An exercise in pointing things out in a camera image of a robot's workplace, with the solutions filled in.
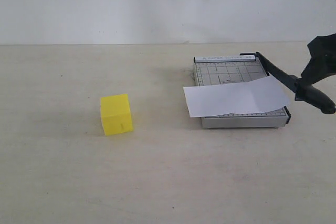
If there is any grey paper cutter base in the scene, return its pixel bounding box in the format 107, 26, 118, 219
184, 53, 291, 129

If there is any yellow foam cube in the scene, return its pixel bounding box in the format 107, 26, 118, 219
100, 94, 133, 136

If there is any black cutter blade handle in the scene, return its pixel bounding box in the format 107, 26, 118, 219
255, 52, 335, 114

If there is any white paper sheet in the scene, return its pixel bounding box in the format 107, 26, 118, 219
183, 76, 290, 118

